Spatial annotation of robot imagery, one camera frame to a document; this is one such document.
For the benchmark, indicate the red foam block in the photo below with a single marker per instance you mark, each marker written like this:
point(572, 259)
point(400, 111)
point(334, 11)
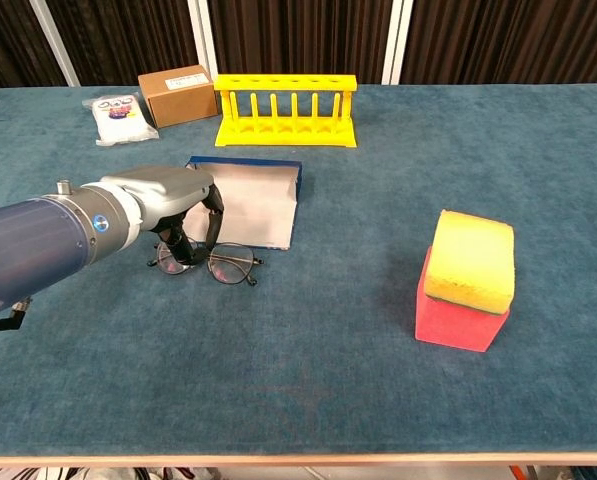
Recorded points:
point(453, 327)

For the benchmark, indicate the brown cardboard box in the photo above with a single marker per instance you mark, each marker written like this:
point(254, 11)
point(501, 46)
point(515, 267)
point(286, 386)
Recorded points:
point(178, 105)

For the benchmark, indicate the orange object under table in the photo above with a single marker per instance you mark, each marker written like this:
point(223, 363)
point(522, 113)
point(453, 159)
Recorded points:
point(516, 473)

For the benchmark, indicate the white plastic packet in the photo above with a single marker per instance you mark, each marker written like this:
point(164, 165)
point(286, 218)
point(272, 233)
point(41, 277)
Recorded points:
point(120, 126)

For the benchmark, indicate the blue eyeglasses case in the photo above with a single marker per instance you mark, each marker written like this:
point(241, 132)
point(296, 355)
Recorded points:
point(258, 210)

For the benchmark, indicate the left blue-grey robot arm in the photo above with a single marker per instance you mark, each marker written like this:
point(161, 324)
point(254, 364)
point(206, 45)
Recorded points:
point(38, 245)

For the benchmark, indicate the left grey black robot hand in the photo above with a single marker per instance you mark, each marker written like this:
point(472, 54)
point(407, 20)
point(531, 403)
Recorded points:
point(168, 192)

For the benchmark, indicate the black wire-frame eyeglasses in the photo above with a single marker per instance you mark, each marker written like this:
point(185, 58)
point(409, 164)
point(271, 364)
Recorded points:
point(230, 266)

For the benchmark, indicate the blue table cloth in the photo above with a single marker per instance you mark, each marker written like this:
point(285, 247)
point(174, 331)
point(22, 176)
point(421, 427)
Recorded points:
point(328, 350)

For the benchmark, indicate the yellow sponge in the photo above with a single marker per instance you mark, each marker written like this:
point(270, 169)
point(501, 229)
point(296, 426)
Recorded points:
point(468, 260)

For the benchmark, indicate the white aluminium partition post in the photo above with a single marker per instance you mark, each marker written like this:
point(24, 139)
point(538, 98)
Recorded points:
point(203, 40)
point(53, 42)
point(397, 42)

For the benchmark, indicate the yellow test tube rack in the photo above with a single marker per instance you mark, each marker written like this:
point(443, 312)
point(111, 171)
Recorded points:
point(283, 135)

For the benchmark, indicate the dark pleated partition panel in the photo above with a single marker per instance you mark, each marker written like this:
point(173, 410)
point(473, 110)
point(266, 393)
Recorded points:
point(503, 40)
point(298, 35)
point(128, 35)
point(3, 40)

